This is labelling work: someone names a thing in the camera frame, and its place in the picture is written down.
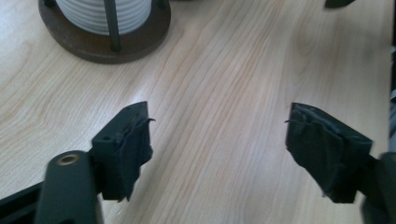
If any stack of white paper cups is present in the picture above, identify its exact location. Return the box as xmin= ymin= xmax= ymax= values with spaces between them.
xmin=55 ymin=0 xmax=153 ymax=35

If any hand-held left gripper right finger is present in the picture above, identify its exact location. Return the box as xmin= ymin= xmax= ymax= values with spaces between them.
xmin=284 ymin=102 xmax=374 ymax=204

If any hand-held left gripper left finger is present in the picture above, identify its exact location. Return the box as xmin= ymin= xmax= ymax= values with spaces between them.
xmin=90 ymin=101 xmax=156 ymax=203

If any dark holder with white stack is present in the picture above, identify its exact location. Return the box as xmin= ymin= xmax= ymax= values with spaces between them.
xmin=37 ymin=0 xmax=172 ymax=65

